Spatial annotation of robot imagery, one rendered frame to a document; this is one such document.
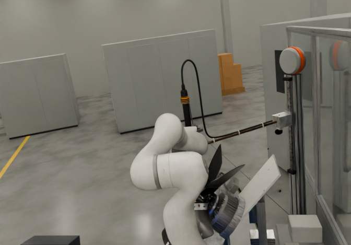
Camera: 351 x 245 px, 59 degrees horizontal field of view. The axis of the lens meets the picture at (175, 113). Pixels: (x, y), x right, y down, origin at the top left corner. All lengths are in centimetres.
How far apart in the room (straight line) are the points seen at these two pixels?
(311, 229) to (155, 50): 569
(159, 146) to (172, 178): 11
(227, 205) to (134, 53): 554
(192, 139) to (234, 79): 872
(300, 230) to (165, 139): 126
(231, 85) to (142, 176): 907
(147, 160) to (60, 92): 780
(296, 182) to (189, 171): 136
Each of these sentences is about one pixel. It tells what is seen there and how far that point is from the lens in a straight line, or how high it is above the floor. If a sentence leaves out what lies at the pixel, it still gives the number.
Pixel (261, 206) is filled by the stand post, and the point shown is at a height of 112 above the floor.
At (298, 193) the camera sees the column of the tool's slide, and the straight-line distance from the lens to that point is 219.
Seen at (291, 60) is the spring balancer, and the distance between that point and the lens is 191.
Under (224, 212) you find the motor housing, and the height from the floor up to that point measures 114.
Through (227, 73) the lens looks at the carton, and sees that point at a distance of 975.
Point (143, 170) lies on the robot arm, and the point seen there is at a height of 178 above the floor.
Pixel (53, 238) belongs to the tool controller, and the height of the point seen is 124.
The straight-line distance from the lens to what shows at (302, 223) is 204.
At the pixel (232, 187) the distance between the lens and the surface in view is 208.
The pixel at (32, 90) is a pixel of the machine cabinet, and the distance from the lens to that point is 874.
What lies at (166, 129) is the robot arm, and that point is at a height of 186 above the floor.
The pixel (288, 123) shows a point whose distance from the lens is 195.
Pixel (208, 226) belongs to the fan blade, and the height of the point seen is 119.
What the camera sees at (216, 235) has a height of 103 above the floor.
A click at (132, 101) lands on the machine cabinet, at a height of 72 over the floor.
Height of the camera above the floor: 214
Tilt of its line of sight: 15 degrees down
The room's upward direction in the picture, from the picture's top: 8 degrees counter-clockwise
